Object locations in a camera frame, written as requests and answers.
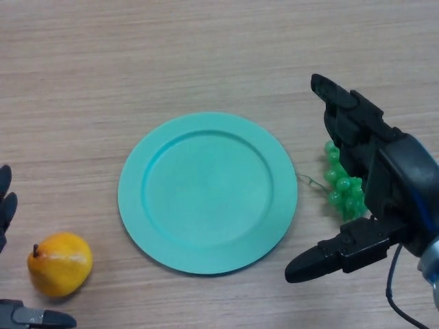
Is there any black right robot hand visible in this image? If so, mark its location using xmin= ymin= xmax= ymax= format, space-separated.
xmin=285 ymin=73 xmax=439 ymax=284

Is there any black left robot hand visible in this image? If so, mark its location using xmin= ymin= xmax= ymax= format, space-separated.
xmin=0 ymin=164 xmax=77 ymax=329

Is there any yellow pear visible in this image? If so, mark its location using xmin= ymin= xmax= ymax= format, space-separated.
xmin=27 ymin=232 xmax=94 ymax=297

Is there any teal round plate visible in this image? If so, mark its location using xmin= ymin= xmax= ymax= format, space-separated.
xmin=117 ymin=111 xmax=298 ymax=277

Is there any green grape bunch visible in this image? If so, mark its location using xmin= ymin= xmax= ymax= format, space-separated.
xmin=295 ymin=140 xmax=366 ymax=222

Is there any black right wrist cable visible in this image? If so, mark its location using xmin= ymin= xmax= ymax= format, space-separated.
xmin=385 ymin=245 xmax=428 ymax=329

